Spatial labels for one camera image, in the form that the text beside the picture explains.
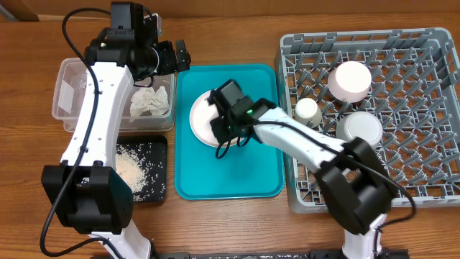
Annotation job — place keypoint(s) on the black plastic tray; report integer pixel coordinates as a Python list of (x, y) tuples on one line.
[(154, 154)]

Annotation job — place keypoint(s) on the grey bowl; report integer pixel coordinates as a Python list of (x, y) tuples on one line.
[(360, 124)]

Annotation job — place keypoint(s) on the large pink plate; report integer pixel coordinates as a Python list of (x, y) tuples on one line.
[(201, 115)]

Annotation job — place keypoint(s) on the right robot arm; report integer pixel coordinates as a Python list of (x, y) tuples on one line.
[(357, 191)]

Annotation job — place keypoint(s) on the teal serving tray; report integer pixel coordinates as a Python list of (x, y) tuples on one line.
[(252, 171)]

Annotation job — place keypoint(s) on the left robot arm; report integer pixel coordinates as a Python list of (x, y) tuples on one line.
[(86, 192)]

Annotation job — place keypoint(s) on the white tissue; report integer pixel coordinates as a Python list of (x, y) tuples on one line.
[(148, 99)]

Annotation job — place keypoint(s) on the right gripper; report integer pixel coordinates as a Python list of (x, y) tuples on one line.
[(226, 129)]

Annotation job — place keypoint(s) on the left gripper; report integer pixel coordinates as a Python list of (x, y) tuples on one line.
[(169, 64)]

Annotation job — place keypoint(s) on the clear plastic bin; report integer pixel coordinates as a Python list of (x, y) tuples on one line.
[(69, 94)]

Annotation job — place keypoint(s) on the rice and food scraps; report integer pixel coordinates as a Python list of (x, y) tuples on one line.
[(131, 169)]

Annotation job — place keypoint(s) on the grey dishwasher rack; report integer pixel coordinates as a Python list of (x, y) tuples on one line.
[(414, 93)]

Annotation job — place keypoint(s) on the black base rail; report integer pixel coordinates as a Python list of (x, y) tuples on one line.
[(312, 254)]

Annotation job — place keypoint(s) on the white cup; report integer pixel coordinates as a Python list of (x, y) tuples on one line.
[(307, 112)]

